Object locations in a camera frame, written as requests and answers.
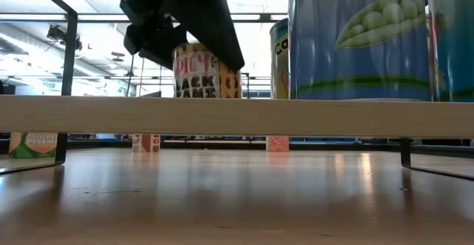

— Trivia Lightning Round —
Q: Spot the distant blue band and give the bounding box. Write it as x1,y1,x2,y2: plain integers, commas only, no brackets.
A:
290,137,356,144

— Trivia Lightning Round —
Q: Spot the black overhead rig beam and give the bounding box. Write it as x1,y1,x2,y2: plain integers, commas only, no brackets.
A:
0,13,290,24

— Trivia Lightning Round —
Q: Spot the yellow corn can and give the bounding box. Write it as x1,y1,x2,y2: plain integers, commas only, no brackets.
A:
269,18,291,100

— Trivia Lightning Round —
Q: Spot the black ceiling camera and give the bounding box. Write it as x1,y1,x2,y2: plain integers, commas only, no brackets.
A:
46,24,84,53

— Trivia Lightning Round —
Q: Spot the green sliced peaches can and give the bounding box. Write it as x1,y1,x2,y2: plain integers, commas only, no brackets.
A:
9,132,59,160

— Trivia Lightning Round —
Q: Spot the wooden shelf board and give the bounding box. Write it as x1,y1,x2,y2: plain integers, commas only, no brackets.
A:
0,95,474,139

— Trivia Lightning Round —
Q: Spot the teal tomato soup can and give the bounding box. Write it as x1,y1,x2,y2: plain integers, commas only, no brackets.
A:
428,0,474,103

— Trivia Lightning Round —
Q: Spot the black beans can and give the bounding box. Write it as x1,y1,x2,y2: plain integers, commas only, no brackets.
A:
172,42,244,99

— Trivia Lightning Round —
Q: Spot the blue peas can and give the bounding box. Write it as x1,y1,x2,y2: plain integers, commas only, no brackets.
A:
287,0,432,101

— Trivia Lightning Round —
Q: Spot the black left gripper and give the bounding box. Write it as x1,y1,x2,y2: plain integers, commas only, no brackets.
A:
109,0,245,72

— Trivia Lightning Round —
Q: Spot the black aluminium table frame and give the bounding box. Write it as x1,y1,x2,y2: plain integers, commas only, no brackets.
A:
0,137,474,160

